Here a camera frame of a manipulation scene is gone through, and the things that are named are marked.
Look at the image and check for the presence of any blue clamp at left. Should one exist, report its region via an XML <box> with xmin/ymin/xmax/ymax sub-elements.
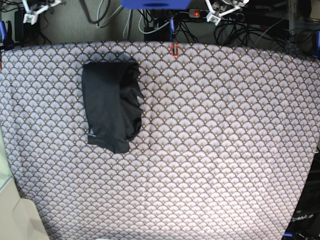
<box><xmin>0</xmin><ymin>20</ymin><xmax>15</xmax><ymax>51</ymax></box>

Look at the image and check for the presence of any cream plastic bin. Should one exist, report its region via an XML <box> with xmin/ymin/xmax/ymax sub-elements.
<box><xmin>0</xmin><ymin>139</ymin><xmax>49</xmax><ymax>240</ymax></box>

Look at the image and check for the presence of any black power strip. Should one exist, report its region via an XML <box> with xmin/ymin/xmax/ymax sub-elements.
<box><xmin>187</xmin><ymin>8</ymin><xmax>240</xmax><ymax>25</ymax></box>

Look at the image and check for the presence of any blue clamp at right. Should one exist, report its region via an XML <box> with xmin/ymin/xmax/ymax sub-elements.
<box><xmin>312</xmin><ymin>30</ymin><xmax>320</xmax><ymax>59</ymax></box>

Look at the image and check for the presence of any red and black clamp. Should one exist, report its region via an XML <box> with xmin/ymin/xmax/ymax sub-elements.
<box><xmin>171</xmin><ymin>43</ymin><xmax>179</xmax><ymax>58</ymax></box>

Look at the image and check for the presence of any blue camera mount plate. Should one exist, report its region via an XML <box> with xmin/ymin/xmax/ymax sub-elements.
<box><xmin>121</xmin><ymin>0</ymin><xmax>191</xmax><ymax>10</ymax></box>

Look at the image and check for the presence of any black OpenArm box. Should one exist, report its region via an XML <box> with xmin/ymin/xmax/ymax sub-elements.
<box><xmin>282</xmin><ymin>152</ymin><xmax>320</xmax><ymax>240</ymax></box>

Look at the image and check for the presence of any blue clamp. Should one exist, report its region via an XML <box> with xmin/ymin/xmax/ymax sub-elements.
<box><xmin>312</xmin><ymin>30</ymin><xmax>320</xmax><ymax>59</ymax></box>
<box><xmin>0</xmin><ymin>20</ymin><xmax>15</xmax><ymax>51</ymax></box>

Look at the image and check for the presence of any fan-patterned tablecloth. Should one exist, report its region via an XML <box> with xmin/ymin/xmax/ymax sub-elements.
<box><xmin>0</xmin><ymin>41</ymin><xmax>320</xmax><ymax>240</ymax></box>

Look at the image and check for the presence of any dark grey T-shirt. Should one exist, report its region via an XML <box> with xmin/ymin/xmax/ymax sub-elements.
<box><xmin>81</xmin><ymin>61</ymin><xmax>144</xmax><ymax>154</ymax></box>

